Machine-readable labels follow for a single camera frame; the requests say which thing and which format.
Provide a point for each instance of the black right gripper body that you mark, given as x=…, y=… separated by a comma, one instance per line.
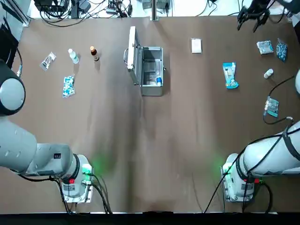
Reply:
x=259, y=4

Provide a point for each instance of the white gauze packet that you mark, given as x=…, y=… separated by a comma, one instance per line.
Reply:
x=196, y=45

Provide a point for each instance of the blue cotton swab packet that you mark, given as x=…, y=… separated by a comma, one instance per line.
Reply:
x=230, y=75

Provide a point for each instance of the silver aluminium medicine case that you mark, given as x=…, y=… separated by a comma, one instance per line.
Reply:
x=152, y=90

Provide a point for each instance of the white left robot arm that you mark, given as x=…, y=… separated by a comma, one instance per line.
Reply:
x=16, y=145

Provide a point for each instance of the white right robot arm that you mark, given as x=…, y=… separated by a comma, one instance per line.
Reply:
x=264, y=152

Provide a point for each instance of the white blue square packet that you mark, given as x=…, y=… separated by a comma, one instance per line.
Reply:
x=264, y=47

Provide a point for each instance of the blue white capsule bag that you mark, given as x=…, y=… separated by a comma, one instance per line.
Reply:
x=68, y=86
x=282, y=50

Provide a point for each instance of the small white pill bottle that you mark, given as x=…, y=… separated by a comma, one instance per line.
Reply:
x=268, y=73

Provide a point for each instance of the teal clear packet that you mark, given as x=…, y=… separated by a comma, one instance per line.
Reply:
x=272, y=106

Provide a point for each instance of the blue capped small container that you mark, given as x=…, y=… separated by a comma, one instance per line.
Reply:
x=159, y=81

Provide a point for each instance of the brown glass bottle orange cap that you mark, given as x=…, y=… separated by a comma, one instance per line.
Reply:
x=94, y=55

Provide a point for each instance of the black power adapter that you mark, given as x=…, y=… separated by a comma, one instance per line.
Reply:
x=82, y=5

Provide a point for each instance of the white plastic bottle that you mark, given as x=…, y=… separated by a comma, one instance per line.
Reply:
x=73, y=57

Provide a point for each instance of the brown swab stick packet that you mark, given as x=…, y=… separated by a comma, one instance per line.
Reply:
x=48, y=61

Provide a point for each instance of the aluminium frame post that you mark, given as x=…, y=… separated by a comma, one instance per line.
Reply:
x=155, y=10

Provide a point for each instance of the black network switch box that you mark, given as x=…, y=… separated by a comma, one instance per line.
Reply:
x=50, y=4

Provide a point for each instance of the aluminium corner post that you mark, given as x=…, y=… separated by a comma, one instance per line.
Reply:
x=25, y=20

